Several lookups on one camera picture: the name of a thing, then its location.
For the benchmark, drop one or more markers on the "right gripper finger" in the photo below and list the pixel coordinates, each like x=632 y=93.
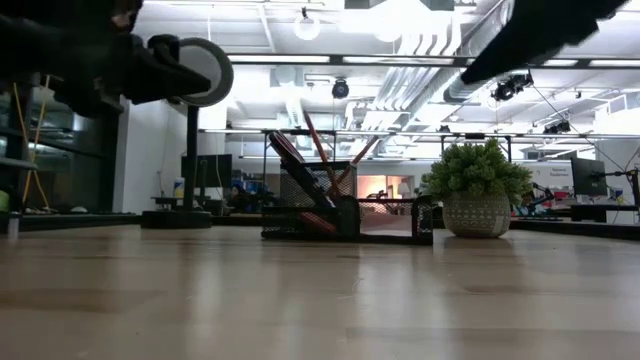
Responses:
x=525 y=35

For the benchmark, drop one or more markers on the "black table frame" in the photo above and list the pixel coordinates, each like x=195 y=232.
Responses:
x=75 y=220

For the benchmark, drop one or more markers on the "round black hanging camera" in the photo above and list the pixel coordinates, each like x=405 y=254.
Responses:
x=340 y=89

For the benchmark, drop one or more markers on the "small grey post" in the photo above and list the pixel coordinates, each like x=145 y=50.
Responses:
x=12 y=225

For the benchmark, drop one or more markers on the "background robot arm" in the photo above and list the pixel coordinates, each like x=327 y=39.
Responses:
x=542 y=192

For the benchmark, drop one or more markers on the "black background rig frame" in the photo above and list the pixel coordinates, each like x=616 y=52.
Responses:
x=300 y=132

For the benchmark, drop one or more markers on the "black background desk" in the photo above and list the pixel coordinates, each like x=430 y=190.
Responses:
x=600 y=212

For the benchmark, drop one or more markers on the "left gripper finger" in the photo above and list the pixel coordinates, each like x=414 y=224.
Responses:
x=160 y=82

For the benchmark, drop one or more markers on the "round white ceiling lamp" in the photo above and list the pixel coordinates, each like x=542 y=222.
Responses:
x=296 y=27

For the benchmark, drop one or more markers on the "black mesh desk organizer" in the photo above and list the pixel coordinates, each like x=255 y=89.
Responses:
x=285 y=225

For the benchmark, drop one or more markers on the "black ceiling track fixture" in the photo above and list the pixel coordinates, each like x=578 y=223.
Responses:
x=557 y=127
x=510 y=87

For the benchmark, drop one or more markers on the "orange wooden pencil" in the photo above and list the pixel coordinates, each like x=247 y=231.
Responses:
x=369 y=149
x=315 y=137

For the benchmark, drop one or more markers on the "black computer monitor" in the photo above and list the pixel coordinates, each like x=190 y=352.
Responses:
x=589 y=177
x=215 y=170

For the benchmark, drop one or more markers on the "silver ceiling duct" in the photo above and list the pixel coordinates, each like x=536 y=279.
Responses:
x=465 y=92

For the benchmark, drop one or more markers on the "orange eraser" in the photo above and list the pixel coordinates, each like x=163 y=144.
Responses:
x=320 y=223

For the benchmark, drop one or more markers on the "black desk lamp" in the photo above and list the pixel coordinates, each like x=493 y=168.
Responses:
x=215 y=70

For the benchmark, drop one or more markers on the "small white canister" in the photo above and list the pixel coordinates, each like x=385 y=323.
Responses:
x=179 y=189

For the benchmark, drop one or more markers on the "green plant in patterned pot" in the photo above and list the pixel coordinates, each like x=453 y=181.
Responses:
x=475 y=215

